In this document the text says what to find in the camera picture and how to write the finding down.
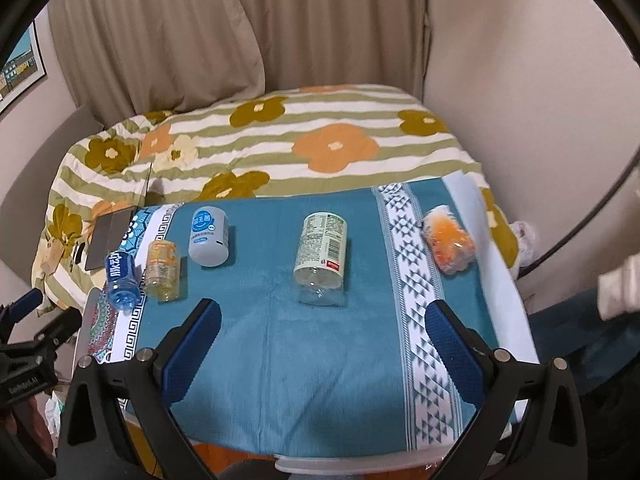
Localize green white label bottle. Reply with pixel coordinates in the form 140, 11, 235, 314
293, 211, 348, 307

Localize blue label water bottle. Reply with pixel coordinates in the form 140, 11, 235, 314
104, 250, 141, 312

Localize yellow clear small bottle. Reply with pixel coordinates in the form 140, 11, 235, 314
144, 240, 180, 302

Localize orange patterned plastic bottle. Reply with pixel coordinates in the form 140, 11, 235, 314
421, 205, 475, 275

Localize white blue label bottle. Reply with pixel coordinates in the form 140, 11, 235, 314
189, 206, 230, 268

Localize teal patterned table cloth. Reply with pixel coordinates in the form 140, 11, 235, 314
90, 172, 538, 458

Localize white tray board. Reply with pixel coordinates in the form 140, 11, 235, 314
276, 444, 452, 476

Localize floral striped quilt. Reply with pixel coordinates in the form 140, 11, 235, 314
32, 84, 521, 308

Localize beige curtain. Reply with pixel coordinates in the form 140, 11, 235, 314
48, 0, 431, 125

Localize black curved cable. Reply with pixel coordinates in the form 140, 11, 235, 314
516, 145, 640, 279

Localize framed wall picture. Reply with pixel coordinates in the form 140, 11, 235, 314
0, 23, 47, 114

